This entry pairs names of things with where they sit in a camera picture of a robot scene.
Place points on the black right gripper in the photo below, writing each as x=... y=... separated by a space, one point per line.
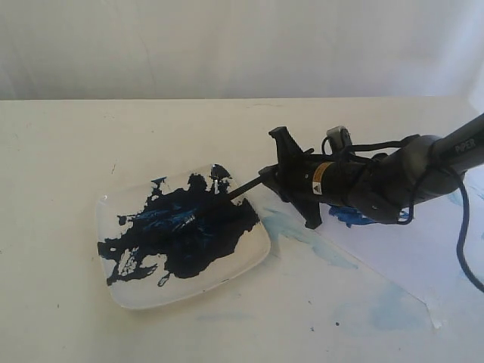
x=305 y=179

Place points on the black paintbrush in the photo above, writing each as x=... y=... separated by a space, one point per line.
x=215 y=204

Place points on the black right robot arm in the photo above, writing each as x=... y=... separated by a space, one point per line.
x=378 y=180

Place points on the white paper sheet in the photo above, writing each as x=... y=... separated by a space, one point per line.
x=420 y=257

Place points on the white square paint plate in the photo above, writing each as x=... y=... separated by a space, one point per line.
x=153 y=256

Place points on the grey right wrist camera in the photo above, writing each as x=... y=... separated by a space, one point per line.
x=339 y=138

